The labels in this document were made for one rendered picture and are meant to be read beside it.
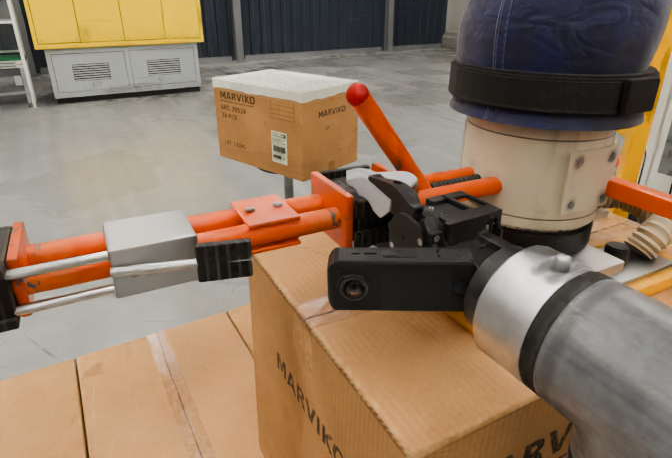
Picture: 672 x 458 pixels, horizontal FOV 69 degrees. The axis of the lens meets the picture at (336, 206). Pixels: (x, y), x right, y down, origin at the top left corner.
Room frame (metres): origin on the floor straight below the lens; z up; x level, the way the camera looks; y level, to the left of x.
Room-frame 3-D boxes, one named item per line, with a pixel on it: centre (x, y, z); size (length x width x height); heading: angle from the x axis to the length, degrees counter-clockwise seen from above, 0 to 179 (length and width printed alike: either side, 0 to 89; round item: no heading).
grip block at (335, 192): (0.48, -0.03, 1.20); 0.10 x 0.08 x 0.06; 28
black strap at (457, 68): (0.59, -0.25, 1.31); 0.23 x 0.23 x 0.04
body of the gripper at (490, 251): (0.36, -0.11, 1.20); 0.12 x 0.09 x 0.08; 30
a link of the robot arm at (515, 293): (0.28, -0.14, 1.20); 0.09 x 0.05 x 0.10; 120
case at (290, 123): (2.40, 0.25, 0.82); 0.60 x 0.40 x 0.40; 50
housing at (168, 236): (0.38, 0.16, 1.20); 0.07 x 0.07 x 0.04; 28
